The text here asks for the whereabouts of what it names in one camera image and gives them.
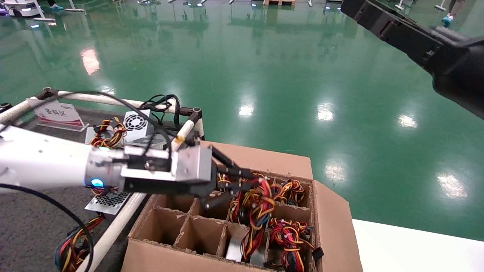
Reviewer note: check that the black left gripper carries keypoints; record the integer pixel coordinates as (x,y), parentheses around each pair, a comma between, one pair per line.
(170,187)

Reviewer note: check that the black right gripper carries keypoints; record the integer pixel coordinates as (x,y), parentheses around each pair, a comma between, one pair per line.
(461,71)

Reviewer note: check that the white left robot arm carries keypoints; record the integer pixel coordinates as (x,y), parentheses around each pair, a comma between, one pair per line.
(38,162)

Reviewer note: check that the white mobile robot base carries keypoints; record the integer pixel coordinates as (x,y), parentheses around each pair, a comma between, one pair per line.
(19,7)

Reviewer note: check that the brown cardboard box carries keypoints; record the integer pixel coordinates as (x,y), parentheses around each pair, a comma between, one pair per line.
(264,160)

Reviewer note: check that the silver power supply box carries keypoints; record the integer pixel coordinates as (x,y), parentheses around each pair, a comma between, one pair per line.
(90,135)
(151,141)

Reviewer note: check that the white stand foot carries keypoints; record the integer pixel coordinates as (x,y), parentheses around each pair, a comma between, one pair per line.
(438,7)
(43,18)
(399,5)

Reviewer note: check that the silver power supply with fan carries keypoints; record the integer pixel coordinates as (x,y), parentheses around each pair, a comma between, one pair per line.
(136,121)

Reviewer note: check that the perforated silver power supply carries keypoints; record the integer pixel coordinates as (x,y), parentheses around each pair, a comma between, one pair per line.
(109,202)

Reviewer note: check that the wooden pallet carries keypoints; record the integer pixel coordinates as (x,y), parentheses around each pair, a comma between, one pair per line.
(280,2)

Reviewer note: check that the white red sign stand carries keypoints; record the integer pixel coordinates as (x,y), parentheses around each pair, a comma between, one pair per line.
(56,113)

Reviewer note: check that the grey felt cart mat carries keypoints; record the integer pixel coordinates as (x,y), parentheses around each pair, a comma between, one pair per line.
(38,226)

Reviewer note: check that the person with blue shoes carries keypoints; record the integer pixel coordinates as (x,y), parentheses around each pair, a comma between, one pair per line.
(56,6)

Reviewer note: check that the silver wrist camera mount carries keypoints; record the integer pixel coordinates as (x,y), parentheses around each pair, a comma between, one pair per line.
(189,164)

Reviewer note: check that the white pipe cart frame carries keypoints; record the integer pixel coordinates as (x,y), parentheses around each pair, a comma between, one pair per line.
(113,230)

